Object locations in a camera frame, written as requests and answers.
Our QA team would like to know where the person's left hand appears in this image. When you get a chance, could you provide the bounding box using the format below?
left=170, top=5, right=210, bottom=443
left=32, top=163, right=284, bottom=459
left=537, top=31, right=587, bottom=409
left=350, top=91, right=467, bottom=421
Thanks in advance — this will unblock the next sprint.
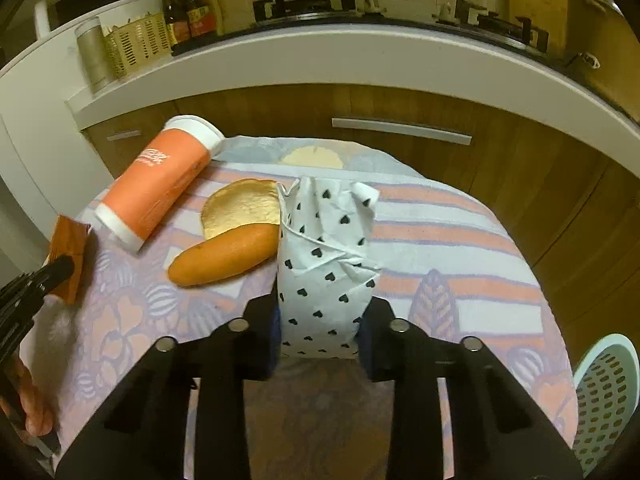
left=4, top=354, right=55, bottom=437

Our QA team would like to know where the light blue perforated waste basket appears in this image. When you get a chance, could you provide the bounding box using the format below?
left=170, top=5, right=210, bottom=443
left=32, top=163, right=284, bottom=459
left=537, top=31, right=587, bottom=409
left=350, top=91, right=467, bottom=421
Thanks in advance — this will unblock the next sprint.
left=573, top=334, right=639, bottom=474

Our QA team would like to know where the black gas stove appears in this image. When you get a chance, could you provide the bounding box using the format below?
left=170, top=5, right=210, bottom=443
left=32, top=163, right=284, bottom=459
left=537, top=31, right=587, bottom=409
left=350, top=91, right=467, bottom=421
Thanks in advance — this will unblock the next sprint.
left=169, top=0, right=557, bottom=59

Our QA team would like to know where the red label sauce bottle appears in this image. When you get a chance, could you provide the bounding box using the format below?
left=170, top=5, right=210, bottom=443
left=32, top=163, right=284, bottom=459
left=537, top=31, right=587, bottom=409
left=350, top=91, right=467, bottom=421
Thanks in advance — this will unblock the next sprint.
left=182, top=0, right=217, bottom=38

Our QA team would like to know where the white heart-print paper bag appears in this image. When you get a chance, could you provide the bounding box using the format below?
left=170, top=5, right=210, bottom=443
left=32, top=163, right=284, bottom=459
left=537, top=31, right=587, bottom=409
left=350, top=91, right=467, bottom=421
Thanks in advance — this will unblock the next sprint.
left=277, top=177, right=380, bottom=359

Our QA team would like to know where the silver drawer handle left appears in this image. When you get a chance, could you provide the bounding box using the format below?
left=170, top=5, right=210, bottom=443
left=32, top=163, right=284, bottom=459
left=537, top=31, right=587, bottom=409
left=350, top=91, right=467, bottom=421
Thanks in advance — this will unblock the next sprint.
left=106, top=130, right=142, bottom=142

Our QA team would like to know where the orange white cylindrical canister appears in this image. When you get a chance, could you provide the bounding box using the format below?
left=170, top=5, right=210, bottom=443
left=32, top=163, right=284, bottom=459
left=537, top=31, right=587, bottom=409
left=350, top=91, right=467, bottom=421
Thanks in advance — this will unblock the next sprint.
left=94, top=115, right=224, bottom=252

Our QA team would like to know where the beige slotted basket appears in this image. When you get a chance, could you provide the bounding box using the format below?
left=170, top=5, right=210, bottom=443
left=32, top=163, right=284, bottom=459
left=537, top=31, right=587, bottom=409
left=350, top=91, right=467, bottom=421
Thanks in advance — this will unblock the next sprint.
left=104, top=13, right=171, bottom=79

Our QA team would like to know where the silver drawer handle centre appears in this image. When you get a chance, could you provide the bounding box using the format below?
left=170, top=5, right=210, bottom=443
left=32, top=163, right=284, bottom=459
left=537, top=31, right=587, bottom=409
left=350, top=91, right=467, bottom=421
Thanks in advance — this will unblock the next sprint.
left=331, top=117, right=472, bottom=146

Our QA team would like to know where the silver drawer handle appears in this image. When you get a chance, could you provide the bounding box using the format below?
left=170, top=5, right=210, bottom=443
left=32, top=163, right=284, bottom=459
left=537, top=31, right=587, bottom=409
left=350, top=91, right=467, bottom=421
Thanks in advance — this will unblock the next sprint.
left=331, top=117, right=472, bottom=146
left=106, top=130, right=142, bottom=142

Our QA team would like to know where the white kitchen counter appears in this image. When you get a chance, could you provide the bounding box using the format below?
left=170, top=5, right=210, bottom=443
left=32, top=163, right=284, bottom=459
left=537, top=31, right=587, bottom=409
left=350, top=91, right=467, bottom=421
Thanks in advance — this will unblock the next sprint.
left=66, top=24, right=639, bottom=174

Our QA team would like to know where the dark sauce bottle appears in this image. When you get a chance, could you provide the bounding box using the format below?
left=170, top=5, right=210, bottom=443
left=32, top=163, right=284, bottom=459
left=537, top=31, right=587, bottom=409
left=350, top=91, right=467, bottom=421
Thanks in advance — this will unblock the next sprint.
left=162, top=0, right=191, bottom=51

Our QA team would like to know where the floral striped table cloth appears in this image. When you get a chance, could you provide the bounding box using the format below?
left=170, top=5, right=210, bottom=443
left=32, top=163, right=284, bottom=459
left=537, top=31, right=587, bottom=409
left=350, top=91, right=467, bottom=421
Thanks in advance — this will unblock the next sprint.
left=58, top=138, right=577, bottom=479

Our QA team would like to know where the brown pot with lid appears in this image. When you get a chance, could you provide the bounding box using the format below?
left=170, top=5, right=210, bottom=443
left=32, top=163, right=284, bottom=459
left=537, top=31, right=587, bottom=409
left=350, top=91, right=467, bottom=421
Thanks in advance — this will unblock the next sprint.
left=565, top=0, right=639, bottom=120

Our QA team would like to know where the silver cylindrical canister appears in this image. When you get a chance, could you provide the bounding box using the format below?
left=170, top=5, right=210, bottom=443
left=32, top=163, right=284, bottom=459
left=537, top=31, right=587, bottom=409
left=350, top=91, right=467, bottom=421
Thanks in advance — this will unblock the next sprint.
left=75, top=16, right=116, bottom=94

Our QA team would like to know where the orange carrot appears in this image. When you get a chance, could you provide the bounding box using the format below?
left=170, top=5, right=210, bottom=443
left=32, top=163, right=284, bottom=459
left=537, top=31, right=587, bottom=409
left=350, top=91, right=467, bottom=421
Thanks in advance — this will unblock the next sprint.
left=167, top=223, right=280, bottom=287

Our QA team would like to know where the orange snack wrapper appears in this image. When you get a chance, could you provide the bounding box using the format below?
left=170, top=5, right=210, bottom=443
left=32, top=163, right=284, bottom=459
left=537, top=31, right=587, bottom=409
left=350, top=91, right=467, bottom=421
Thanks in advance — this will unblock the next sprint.
left=44, top=214, right=91, bottom=306

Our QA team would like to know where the tan potato chip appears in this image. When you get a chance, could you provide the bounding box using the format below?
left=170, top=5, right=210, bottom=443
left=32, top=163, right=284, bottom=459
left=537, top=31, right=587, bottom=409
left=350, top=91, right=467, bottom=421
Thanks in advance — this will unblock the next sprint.
left=201, top=179, right=281, bottom=240

